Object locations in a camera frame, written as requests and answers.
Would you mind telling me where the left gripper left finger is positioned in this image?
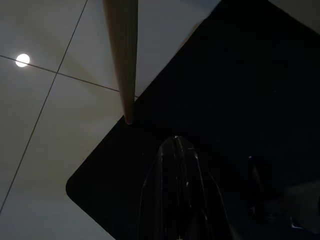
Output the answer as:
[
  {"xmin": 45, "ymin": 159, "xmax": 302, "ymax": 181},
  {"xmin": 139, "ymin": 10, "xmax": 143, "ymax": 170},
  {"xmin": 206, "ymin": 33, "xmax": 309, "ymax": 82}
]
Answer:
[{"xmin": 138, "ymin": 136, "xmax": 180, "ymax": 240}]

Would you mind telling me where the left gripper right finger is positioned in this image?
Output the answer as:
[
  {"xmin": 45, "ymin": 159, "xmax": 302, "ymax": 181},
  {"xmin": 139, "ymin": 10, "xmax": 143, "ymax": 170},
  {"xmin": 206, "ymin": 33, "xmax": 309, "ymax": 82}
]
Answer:
[{"xmin": 176, "ymin": 136, "xmax": 236, "ymax": 240}]

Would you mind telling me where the black floor mat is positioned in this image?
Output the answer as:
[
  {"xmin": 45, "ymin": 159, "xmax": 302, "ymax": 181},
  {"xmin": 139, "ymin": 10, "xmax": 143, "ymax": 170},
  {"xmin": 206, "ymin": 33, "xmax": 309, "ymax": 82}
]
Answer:
[{"xmin": 65, "ymin": 0, "xmax": 320, "ymax": 240}]

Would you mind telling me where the light wooden table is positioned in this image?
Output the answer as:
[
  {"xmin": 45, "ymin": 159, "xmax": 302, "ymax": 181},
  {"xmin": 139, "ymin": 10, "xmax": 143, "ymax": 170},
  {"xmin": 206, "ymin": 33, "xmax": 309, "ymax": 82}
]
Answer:
[{"xmin": 102, "ymin": 0, "xmax": 139, "ymax": 125}]

